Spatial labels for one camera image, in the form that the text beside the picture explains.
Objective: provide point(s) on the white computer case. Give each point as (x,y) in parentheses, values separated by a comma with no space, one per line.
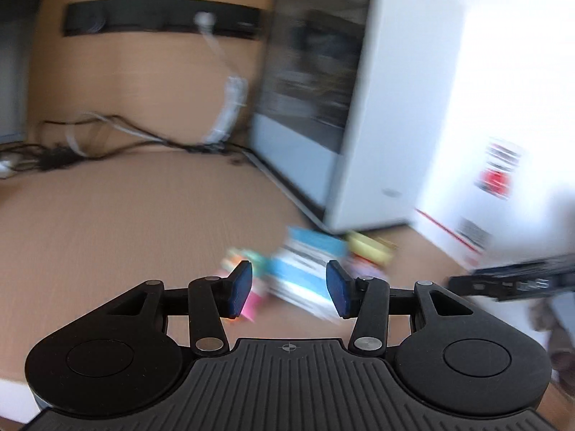
(395,76)

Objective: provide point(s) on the yellow round item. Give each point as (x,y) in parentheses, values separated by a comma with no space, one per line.
(370,247)

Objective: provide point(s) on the black wall power strip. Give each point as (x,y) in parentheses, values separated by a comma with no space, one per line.
(134,15)

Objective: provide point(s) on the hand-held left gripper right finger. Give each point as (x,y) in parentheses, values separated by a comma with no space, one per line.
(339,289)

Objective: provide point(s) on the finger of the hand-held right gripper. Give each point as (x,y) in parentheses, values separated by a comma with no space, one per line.
(516,283)

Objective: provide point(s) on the pink green toy figure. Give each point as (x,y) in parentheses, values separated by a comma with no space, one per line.
(258,301)

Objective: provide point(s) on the blue tissue pack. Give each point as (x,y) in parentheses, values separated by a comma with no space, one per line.
(301,265)

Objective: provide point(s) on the black computer monitor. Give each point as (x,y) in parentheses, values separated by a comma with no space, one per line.
(13,54)

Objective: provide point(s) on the white box with red print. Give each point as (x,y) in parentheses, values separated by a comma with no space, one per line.
(494,98)

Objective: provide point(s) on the black power adapter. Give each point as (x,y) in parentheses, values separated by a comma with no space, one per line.
(56,159)

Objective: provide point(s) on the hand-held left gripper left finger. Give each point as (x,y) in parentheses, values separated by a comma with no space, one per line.
(240,287)

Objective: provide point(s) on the small white adapter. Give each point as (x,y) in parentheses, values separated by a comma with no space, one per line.
(5,167)

